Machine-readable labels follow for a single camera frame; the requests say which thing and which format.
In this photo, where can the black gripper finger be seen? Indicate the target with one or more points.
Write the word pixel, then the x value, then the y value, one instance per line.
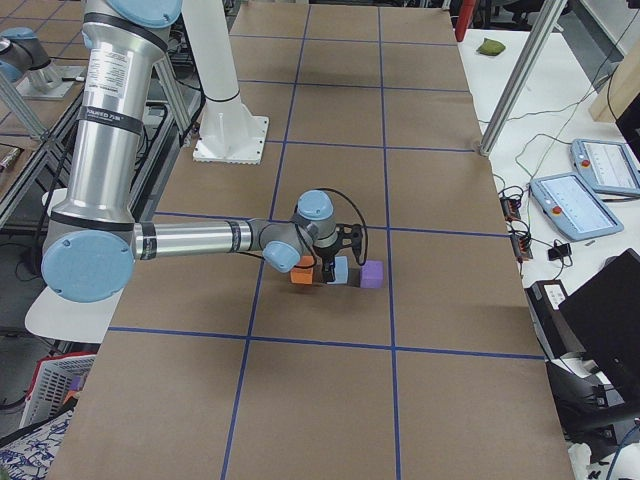
pixel 328 270

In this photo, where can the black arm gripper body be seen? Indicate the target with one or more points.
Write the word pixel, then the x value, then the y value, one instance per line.
pixel 327 255

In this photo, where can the light blue foam block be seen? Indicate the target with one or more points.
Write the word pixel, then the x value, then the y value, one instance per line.
pixel 341 271

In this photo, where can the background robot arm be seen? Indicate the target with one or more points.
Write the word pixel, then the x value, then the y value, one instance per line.
pixel 27 65

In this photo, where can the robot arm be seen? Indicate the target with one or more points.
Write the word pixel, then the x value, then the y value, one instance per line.
pixel 93 240

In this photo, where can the orange foam block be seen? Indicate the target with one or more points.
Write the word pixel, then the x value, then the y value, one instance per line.
pixel 303 272

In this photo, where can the purple foam block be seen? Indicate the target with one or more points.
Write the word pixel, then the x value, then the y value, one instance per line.
pixel 372 275

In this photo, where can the teach pendant tablet near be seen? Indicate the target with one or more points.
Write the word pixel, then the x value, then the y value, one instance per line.
pixel 574 207

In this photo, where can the teach pendant tablet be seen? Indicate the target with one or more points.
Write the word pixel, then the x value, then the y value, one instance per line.
pixel 606 166
pixel 574 207

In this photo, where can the green cloth pad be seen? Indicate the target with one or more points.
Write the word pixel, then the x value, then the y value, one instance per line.
pixel 490 47

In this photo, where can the red cylinder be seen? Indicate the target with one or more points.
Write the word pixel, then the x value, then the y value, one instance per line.
pixel 465 16

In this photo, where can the black monitor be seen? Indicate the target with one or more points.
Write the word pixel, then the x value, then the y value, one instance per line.
pixel 604 315

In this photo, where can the white plastic chair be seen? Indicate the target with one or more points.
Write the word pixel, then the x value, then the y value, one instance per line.
pixel 78 303

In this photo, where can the teach pendant tablet far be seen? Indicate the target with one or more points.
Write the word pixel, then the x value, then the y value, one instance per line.
pixel 606 166

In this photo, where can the white perforated basket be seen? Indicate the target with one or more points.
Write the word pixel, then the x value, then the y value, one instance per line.
pixel 50 384

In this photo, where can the patterned blue white bag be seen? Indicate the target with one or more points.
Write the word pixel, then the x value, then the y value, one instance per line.
pixel 29 452

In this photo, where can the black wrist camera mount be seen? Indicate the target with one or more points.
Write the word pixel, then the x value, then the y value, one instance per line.
pixel 351 236

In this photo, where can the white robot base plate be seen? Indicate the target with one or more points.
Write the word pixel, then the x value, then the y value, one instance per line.
pixel 222 140

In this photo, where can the aluminium frame post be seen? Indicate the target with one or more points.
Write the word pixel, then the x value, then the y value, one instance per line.
pixel 537 38

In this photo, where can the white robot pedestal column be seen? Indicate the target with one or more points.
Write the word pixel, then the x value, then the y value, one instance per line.
pixel 210 44

